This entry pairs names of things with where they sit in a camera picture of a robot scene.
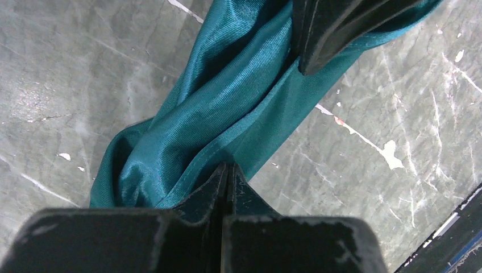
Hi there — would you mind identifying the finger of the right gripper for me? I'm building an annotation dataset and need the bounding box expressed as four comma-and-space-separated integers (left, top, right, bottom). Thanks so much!
292, 0, 319, 64
298, 1, 430, 76

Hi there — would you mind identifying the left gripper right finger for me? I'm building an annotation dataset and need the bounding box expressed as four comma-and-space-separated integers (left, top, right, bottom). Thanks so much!
221, 165, 387, 272

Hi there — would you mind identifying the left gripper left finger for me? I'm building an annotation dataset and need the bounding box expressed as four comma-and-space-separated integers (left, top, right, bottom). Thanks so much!
1, 163, 228, 272

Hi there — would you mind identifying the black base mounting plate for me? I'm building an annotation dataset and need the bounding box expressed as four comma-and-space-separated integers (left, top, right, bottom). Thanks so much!
396, 185, 481, 272

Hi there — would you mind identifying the teal cloth napkin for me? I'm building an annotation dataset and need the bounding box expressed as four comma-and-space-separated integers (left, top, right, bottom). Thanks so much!
89, 0, 443, 209

